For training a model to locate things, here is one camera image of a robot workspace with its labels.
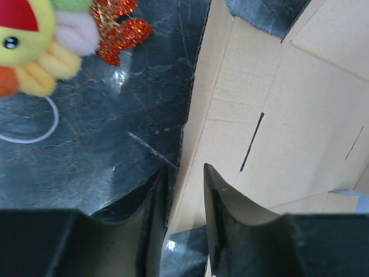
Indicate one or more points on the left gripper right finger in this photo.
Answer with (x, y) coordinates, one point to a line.
(246, 239)

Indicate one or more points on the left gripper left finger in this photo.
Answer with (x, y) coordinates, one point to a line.
(123, 239)

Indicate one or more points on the brown cardboard box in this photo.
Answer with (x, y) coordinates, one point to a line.
(279, 108)

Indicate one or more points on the orange sequin ornament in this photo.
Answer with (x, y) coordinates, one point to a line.
(118, 31)

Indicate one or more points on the rainbow flower plush toy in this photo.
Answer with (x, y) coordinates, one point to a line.
(43, 42)

